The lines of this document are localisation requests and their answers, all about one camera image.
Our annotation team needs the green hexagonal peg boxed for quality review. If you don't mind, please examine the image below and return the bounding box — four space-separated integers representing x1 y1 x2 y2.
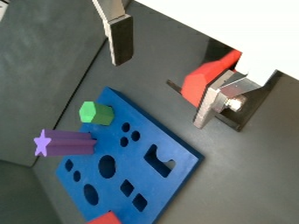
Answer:
79 101 115 126

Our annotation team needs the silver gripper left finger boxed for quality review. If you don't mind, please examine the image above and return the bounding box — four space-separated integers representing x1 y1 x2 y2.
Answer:
92 0 133 66

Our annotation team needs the purple star peg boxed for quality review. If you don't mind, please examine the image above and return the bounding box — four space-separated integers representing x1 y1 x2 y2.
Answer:
33 129 97 157

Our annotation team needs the red rectangular peg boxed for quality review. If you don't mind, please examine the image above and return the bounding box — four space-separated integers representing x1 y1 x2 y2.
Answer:
87 211 121 224

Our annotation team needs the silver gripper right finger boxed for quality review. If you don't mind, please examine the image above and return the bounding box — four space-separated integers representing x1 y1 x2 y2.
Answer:
192 70 260 129

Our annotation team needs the blue shape sorter block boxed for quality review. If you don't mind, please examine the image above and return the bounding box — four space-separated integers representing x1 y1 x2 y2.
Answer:
56 87 204 224

